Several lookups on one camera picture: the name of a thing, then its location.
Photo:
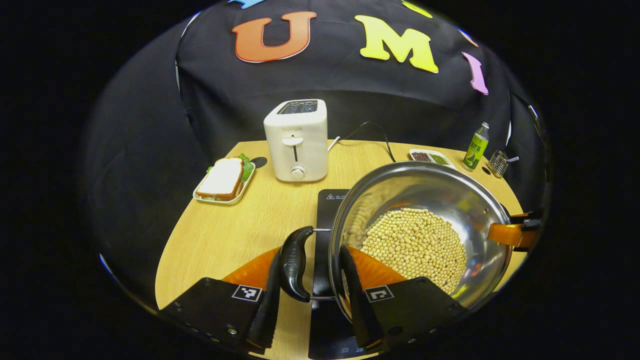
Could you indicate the black backdrop cloth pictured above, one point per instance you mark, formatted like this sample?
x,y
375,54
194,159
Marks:
x,y
225,100

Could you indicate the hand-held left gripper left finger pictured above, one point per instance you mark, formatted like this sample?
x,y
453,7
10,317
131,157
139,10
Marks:
x,y
215,307

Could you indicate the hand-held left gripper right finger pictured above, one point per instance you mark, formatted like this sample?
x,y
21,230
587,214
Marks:
x,y
415,305

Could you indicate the green label drink bottle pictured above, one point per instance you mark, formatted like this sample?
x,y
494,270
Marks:
x,y
476,150

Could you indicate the white rectangular plate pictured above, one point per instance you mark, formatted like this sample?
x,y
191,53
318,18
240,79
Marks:
x,y
248,182

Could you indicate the white divided bean dish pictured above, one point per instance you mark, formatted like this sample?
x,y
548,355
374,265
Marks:
x,y
431,157

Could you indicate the black induction cooktop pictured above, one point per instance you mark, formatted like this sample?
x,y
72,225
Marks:
x,y
327,210

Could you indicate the pile of soybeans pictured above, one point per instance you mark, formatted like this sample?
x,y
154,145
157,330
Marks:
x,y
415,245

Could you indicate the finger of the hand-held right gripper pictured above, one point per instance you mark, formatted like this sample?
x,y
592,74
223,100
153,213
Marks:
x,y
530,216
505,234

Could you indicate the white toaster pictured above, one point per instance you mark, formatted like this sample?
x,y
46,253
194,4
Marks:
x,y
296,150

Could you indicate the sandwich with lettuce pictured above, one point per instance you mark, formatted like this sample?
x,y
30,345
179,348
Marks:
x,y
222,177

